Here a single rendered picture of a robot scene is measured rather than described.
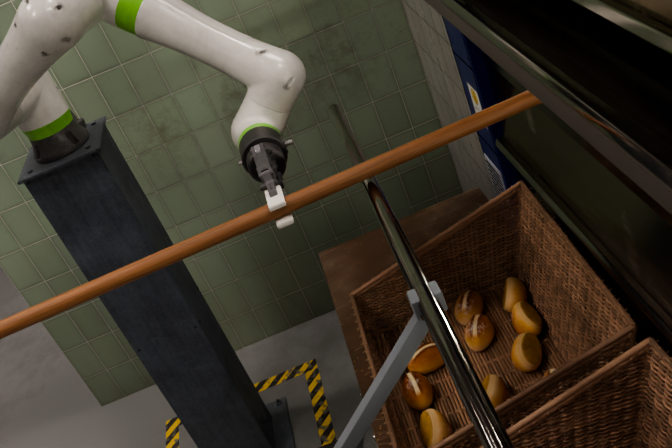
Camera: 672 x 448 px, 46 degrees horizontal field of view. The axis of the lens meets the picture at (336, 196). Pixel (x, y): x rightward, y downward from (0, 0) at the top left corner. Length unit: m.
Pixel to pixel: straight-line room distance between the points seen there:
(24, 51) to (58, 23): 0.10
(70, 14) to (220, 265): 1.49
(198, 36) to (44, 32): 0.29
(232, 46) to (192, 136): 1.07
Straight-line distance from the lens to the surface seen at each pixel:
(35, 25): 1.63
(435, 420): 1.65
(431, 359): 1.81
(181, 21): 1.67
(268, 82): 1.61
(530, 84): 1.01
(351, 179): 1.36
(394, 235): 1.23
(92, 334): 3.09
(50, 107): 2.05
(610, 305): 1.53
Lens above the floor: 1.85
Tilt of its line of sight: 29 degrees down
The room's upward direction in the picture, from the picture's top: 23 degrees counter-clockwise
